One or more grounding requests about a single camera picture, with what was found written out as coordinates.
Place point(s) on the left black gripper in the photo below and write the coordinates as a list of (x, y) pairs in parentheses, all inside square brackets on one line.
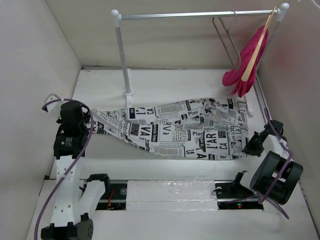
[(86, 117)]

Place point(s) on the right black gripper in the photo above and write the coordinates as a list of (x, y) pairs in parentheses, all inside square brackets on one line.
[(249, 149)]

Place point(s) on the newspaper print trousers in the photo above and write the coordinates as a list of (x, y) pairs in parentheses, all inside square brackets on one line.
[(205, 128)]

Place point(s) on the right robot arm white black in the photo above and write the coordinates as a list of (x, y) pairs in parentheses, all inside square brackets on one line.
[(277, 176)]

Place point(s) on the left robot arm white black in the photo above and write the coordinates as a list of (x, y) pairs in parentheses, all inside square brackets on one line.
[(67, 213)]

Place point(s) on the wooden hanger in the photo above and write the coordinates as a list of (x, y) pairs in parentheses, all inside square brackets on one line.
[(253, 58)]

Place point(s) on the pink garment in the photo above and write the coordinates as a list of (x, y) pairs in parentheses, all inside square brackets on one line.
[(233, 77)]

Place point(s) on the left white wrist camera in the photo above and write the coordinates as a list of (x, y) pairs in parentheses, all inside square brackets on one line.
[(53, 105)]

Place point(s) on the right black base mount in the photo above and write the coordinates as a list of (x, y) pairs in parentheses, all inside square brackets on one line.
[(235, 197)]

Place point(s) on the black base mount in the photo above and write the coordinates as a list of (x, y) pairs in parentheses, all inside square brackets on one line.
[(115, 199), (235, 197)]

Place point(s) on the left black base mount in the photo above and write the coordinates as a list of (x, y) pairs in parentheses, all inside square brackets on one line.
[(115, 199)]

